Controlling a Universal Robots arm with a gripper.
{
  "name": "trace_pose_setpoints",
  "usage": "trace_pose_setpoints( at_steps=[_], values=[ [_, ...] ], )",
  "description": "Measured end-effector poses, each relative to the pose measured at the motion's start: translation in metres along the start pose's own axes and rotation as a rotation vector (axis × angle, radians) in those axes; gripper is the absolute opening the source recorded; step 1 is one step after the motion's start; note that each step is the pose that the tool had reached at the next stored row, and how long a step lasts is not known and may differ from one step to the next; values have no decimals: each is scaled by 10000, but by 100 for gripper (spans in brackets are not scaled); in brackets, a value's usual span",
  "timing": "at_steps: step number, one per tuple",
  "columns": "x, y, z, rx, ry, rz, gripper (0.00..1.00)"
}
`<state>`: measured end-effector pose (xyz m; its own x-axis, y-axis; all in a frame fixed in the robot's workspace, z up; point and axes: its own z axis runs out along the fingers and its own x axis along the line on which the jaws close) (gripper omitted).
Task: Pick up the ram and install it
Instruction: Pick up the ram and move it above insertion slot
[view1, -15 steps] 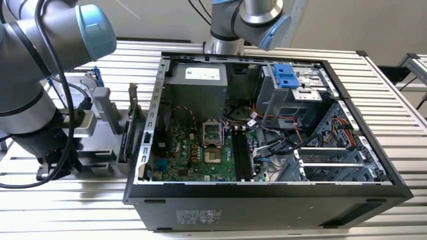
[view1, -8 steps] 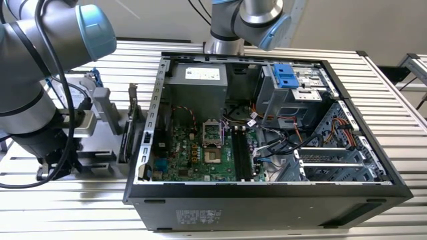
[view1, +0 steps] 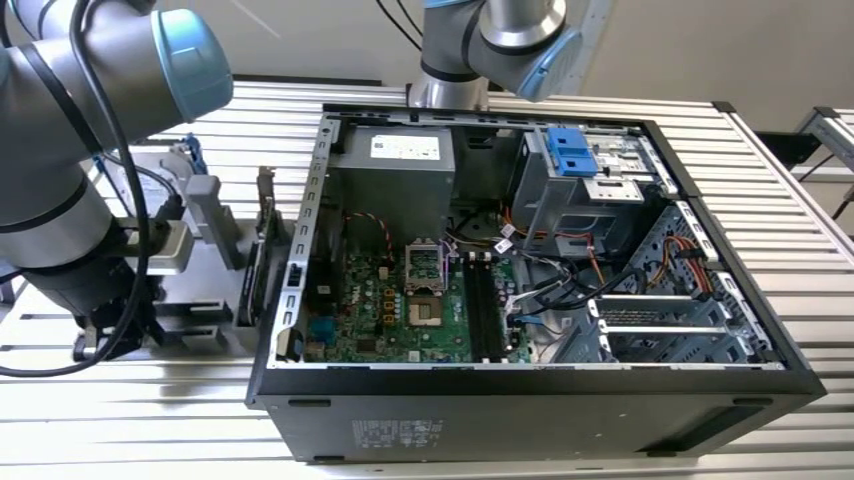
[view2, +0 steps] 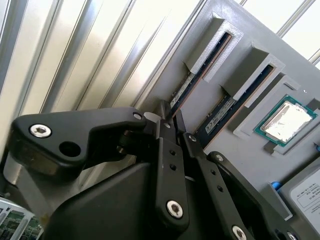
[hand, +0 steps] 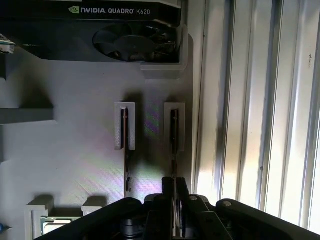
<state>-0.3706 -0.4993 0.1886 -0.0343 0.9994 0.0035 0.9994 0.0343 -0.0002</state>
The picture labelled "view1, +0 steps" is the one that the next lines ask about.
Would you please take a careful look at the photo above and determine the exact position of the grey metal drive cage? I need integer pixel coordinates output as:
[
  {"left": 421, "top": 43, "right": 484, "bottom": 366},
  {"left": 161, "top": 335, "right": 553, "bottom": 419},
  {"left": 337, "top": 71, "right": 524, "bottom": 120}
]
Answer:
[{"left": 509, "top": 127, "right": 668, "bottom": 251}]

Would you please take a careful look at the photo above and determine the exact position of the silver slot cover bracket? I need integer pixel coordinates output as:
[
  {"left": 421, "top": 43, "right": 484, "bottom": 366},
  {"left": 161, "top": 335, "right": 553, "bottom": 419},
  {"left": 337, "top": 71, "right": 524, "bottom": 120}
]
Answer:
[
  {"left": 595, "top": 293, "right": 696, "bottom": 305},
  {"left": 601, "top": 325, "right": 730, "bottom": 337}
]

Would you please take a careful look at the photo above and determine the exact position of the black PC case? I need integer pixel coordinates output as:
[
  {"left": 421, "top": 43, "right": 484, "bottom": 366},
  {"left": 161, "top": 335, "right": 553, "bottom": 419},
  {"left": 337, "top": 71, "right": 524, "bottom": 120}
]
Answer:
[{"left": 244, "top": 102, "right": 828, "bottom": 466}]

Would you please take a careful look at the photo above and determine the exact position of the grey power supply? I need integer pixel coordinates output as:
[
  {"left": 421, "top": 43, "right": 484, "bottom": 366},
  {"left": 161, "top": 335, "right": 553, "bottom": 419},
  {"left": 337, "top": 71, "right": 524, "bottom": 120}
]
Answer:
[{"left": 325, "top": 124, "right": 459, "bottom": 236}]

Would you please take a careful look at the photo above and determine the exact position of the blue plastic drive bracket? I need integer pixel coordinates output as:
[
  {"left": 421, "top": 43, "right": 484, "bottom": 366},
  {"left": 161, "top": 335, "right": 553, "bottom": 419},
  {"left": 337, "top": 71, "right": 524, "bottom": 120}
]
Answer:
[{"left": 544, "top": 127, "right": 595, "bottom": 177}]

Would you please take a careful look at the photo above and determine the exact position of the black RAM slot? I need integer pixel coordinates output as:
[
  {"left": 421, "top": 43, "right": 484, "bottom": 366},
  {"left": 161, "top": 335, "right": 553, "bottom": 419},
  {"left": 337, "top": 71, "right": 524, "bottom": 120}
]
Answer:
[
  {"left": 479, "top": 257, "right": 501, "bottom": 362},
  {"left": 471, "top": 257, "right": 492, "bottom": 362},
  {"left": 464, "top": 257, "right": 484, "bottom": 362}
]

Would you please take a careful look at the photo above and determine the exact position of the black case fan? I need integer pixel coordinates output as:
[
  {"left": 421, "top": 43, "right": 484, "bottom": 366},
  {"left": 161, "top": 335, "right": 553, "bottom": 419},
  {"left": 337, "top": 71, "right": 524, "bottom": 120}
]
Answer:
[{"left": 311, "top": 192, "right": 348, "bottom": 304}]

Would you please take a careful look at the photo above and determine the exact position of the metal socket cover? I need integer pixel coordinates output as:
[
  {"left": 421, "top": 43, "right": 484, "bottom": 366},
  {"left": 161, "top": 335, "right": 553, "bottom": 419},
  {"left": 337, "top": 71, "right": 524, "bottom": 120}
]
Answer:
[{"left": 404, "top": 238, "right": 447, "bottom": 296}]

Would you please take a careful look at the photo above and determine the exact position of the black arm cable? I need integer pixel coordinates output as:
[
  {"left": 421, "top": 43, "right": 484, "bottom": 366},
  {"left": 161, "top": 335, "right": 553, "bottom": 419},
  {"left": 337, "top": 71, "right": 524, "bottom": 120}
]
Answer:
[{"left": 0, "top": 0, "right": 158, "bottom": 379}]

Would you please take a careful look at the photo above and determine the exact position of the CPU socket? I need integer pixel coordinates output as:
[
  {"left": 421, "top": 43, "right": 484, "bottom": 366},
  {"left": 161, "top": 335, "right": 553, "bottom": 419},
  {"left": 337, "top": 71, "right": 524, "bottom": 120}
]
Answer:
[{"left": 407, "top": 294, "right": 447, "bottom": 327}]

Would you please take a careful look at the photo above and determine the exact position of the orange power wire bundle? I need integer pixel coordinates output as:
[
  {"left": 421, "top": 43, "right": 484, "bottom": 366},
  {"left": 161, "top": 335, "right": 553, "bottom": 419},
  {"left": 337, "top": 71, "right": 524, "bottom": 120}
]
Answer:
[{"left": 656, "top": 234, "right": 714, "bottom": 304}]

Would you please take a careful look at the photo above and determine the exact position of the green motherboard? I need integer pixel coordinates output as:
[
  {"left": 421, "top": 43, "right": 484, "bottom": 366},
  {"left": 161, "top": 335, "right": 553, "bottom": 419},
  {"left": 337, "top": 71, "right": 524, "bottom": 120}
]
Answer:
[{"left": 303, "top": 239, "right": 535, "bottom": 364}]

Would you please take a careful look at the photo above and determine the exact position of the twisted fan wire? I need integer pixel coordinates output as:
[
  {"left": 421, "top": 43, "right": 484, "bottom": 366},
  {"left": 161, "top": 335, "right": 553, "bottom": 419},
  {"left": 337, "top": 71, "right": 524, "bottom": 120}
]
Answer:
[{"left": 341, "top": 212, "right": 396, "bottom": 265}]

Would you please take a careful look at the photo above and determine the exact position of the grey parts rack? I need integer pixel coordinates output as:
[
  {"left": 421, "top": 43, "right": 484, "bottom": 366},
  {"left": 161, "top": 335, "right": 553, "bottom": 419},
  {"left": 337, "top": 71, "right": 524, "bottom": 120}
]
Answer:
[{"left": 76, "top": 174, "right": 299, "bottom": 362}]

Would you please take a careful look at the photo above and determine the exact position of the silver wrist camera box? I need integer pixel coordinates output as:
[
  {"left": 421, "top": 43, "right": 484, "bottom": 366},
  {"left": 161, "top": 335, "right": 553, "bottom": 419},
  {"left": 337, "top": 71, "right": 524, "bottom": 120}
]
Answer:
[{"left": 136, "top": 219, "right": 196, "bottom": 277}]

